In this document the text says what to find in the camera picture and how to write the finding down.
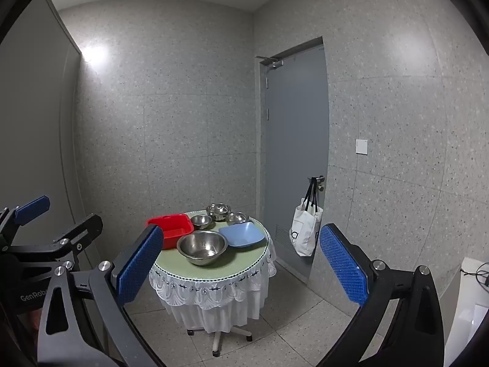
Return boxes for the red plastic basin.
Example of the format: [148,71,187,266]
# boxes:
[147,214,193,250]

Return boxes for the grey door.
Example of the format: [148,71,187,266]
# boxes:
[260,37,330,284]

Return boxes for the black cable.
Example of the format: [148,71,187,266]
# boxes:
[460,262,489,287]

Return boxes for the green lace-trimmed tablecloth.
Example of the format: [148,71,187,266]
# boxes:
[148,210,277,333]

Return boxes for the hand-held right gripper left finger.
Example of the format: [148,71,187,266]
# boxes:
[37,224,165,367]

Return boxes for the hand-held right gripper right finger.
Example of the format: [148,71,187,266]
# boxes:
[317,223,446,367]

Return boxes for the blue plastic basin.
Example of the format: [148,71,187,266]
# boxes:
[219,222,265,249]

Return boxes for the white table base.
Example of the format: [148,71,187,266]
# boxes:
[187,324,253,357]

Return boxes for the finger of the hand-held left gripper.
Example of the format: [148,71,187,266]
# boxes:
[0,196,51,246]
[8,214,104,273]

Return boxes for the white tote bag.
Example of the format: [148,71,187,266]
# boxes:
[291,178,324,257]

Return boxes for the metal door closer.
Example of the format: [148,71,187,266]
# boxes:
[256,56,284,69]

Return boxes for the large steel bowl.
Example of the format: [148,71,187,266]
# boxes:
[176,230,229,266]

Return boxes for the white box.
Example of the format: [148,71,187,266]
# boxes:
[444,257,489,365]

